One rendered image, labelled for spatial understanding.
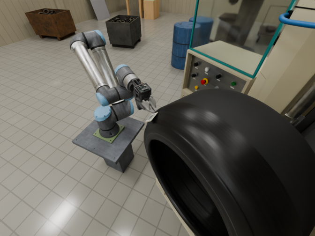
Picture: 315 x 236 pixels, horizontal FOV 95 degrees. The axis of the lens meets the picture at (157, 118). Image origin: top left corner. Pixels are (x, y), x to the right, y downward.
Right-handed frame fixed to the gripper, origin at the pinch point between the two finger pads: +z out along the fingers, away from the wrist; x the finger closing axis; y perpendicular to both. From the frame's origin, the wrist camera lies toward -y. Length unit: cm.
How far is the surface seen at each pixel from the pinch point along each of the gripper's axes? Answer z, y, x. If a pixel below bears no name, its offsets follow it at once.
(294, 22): 23, 43, 24
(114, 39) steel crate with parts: -399, -149, 129
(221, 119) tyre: 29.1, 27.8, -1.5
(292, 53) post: 26, 36, 27
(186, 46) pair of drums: -184, -92, 210
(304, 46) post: 27, 39, 27
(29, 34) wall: -651, -196, -80
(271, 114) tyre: 35.0, 28.2, 10.5
